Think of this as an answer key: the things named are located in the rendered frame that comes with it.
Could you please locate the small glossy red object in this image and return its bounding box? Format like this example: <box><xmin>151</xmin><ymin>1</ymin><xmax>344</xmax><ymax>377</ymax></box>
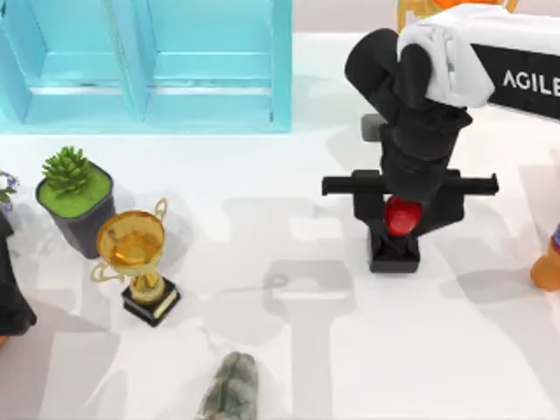
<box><xmin>383</xmin><ymin>195</ymin><xmax>424</xmax><ymax>240</ymax></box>

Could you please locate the pale grey rounded box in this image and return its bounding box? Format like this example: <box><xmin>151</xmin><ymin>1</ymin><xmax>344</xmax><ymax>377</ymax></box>
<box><xmin>360</xmin><ymin>112</ymin><xmax>387</xmax><ymax>143</ymax></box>

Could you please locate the orange pot with blue band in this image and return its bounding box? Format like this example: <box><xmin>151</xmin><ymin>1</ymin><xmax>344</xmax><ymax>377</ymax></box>
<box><xmin>530</xmin><ymin>221</ymin><xmax>560</xmax><ymax>292</ymax></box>

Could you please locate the grey-green mottled lump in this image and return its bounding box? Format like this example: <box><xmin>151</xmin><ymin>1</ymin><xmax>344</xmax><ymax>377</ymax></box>
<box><xmin>195</xmin><ymin>351</ymin><xmax>260</xmax><ymax>420</ymax></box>

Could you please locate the yellow and orange object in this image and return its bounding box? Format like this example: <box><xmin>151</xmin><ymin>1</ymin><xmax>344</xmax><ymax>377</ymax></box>
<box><xmin>395</xmin><ymin>0</ymin><xmax>522</xmax><ymax>32</ymax></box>

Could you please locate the gold trophy on black base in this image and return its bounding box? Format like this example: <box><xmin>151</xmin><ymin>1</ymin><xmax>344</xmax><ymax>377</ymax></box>
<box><xmin>90</xmin><ymin>197</ymin><xmax>182</xmax><ymax>328</ymax></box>

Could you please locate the light blue rack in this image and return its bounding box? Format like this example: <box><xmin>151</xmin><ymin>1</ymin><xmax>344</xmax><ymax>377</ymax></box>
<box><xmin>0</xmin><ymin>0</ymin><xmax>293</xmax><ymax>135</ymax></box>

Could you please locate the green plant in dark pot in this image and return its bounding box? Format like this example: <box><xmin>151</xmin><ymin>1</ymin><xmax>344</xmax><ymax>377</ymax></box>
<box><xmin>35</xmin><ymin>145</ymin><xmax>117</xmax><ymax>260</ymax></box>

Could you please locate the purple flower plant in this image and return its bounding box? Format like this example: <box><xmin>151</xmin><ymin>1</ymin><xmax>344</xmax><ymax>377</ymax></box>
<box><xmin>0</xmin><ymin>170</ymin><xmax>20</xmax><ymax>215</ymax></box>

